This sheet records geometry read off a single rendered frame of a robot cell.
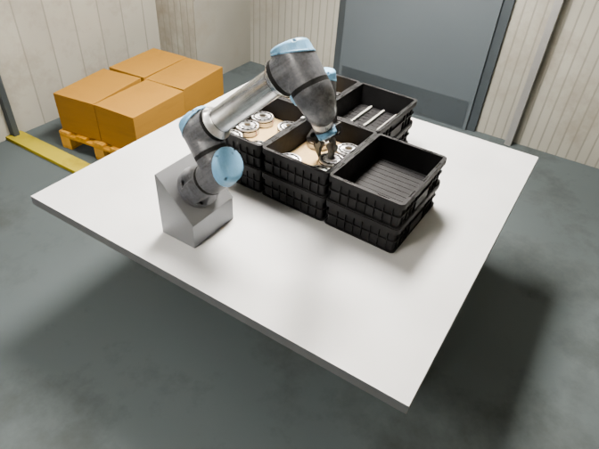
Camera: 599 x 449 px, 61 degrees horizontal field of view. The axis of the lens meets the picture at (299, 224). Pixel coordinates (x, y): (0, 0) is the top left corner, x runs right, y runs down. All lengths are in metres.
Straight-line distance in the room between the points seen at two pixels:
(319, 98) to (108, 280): 1.73
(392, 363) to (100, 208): 1.23
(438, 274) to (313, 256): 0.44
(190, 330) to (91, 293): 0.57
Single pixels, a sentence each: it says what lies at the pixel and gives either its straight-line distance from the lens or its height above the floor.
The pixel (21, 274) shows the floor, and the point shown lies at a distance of 2.97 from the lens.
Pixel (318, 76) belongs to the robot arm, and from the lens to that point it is 1.43.
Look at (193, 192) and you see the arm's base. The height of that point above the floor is 0.91.
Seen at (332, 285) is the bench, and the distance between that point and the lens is 1.70.
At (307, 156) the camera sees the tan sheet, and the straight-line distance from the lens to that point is 2.09.
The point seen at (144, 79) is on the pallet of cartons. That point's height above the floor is 0.39.
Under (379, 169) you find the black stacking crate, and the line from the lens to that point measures 2.06.
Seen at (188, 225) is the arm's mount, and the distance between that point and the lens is 1.78.
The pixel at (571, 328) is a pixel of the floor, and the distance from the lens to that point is 2.91.
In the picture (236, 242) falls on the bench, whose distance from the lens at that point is 1.84.
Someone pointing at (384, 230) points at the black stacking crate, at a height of 0.80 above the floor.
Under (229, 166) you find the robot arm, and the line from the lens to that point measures 1.63.
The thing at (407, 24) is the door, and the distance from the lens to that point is 4.29.
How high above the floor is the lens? 1.91
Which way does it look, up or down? 39 degrees down
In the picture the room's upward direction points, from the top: 4 degrees clockwise
